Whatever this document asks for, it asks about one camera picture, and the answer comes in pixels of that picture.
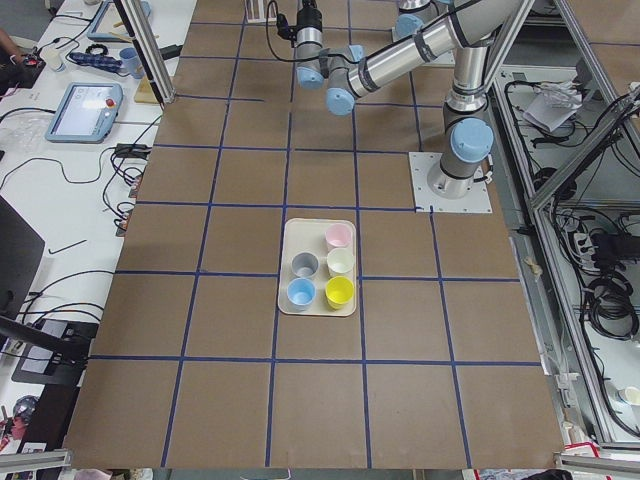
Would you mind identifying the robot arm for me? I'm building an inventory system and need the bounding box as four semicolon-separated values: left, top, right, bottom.
277;1;505;200

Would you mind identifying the pink plastic cup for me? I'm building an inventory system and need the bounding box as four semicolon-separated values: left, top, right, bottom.
325;223;353;251

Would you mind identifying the grey plastic cup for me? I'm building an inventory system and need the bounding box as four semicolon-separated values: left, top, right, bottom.
291;252;320;279

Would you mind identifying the cream white plastic cup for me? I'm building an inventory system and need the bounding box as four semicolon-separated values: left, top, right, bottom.
326;248;355;277

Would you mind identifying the yellow plastic cup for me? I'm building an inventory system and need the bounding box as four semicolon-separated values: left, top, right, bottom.
325;276;355;310

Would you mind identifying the blue plastic cup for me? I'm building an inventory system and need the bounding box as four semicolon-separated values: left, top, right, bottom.
286;278;316;312

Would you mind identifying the blue cup on desk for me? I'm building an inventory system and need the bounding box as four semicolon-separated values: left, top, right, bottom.
119;47;144;80

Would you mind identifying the white paper cup on desk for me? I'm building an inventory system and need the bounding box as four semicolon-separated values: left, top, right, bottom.
40;46;66;73

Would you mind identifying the cream plastic tray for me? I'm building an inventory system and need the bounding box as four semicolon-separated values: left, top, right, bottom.
278;218;357;317

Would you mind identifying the wooden mug tree stand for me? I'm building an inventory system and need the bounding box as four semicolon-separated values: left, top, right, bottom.
124;39;161;106

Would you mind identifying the blue teach pendant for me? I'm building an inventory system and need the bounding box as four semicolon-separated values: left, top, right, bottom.
45;82;123;144
87;1;130;43

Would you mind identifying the dark blue checkered cloth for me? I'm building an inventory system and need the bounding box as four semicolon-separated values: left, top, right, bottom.
66;52;122;74

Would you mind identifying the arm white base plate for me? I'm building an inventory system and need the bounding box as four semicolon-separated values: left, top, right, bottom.
408;152;493;214

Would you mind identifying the silver aluminium frame post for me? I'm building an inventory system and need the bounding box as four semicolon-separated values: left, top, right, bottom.
114;0;176;107

